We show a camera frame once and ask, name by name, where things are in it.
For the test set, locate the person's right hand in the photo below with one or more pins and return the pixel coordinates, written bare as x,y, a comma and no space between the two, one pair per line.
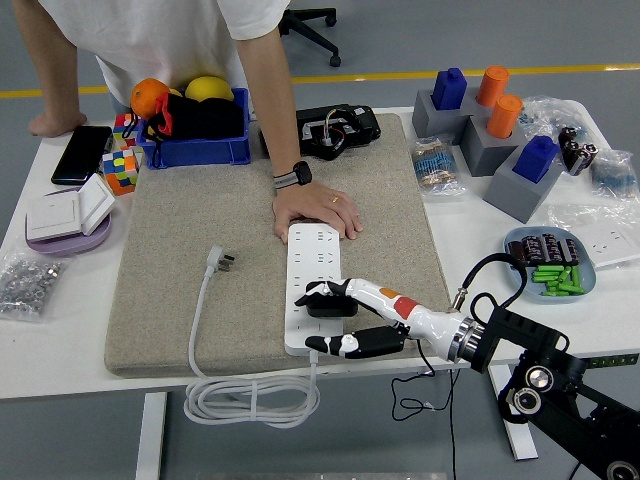
55,124

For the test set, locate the person's left hand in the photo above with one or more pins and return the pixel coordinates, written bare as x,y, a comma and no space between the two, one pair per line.
312,202

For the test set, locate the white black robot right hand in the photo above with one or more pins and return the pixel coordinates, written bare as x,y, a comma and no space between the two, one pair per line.
430,322

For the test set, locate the person's left forearm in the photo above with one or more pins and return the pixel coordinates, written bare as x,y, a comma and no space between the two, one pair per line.
272,110

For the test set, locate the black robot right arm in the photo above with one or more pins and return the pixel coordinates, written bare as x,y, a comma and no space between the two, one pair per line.
520,335

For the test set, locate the person's right forearm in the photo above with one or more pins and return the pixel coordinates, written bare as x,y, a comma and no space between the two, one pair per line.
52,65

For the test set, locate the black wristwatch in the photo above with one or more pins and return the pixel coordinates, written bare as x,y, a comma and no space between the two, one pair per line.
297,175

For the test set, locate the black smartphone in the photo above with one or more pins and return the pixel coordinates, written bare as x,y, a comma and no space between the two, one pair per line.
82,155

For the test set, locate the small colourful puzzle cube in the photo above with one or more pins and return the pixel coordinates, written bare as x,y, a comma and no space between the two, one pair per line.
123,132

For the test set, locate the large colourful puzzle cube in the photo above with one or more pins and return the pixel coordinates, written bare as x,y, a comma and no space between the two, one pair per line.
121,172

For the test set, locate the black open electronic device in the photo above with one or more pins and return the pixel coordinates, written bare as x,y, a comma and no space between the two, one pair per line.
360,125

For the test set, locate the orange fruit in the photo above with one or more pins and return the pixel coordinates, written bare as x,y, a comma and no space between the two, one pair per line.
146,95

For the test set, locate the grey-brown mat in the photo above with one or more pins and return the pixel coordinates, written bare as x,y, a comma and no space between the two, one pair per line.
200,210

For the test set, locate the black capacitor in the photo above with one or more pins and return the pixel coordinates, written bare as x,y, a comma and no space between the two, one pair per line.
517,250
533,250
552,248
570,251

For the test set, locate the purple tray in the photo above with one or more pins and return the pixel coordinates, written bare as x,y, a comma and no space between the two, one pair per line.
65,247

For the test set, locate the blue plastic bin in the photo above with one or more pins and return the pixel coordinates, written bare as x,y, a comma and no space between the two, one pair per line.
200,150

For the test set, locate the green cylinder piece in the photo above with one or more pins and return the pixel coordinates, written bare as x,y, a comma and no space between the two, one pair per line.
565,276
560,293
556,285
550,270
547,276
576,278

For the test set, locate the person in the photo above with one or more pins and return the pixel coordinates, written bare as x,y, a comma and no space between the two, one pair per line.
160,35

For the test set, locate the grey block holder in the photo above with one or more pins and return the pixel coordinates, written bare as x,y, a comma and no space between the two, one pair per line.
515,197
425,117
482,152

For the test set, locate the white table leg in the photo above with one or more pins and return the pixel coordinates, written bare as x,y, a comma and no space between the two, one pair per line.
151,435
522,445

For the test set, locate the yellow lemon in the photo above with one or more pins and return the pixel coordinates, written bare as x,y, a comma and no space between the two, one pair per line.
209,88

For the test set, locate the light blue plate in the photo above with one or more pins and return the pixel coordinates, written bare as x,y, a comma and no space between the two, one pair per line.
587,272

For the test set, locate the bag of metal nuts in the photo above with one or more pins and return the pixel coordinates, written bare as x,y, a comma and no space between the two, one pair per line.
27,287

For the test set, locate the blue square peg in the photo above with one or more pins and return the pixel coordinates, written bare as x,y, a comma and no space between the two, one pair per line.
535,160
449,90

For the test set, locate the black desk control panel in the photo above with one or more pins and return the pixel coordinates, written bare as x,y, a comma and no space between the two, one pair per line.
615,361

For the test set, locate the orange cylinder peg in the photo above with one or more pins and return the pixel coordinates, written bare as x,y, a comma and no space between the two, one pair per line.
492,85
504,117

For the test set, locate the bag of black batteries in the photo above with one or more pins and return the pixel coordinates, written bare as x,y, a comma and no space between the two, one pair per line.
577,150

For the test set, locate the bag of blue resistors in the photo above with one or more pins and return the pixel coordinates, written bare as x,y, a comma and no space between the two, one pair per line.
615,175

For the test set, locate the clear plastic bag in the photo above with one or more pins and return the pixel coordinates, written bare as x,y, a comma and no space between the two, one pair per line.
550,112

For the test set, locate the tilted white wall switch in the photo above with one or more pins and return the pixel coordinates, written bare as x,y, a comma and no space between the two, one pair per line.
97,202

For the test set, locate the flat white wall switch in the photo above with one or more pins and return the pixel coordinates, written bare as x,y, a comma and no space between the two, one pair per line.
52,217

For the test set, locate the bagged white wall socket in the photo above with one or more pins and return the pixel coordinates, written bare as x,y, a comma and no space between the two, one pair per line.
610,240

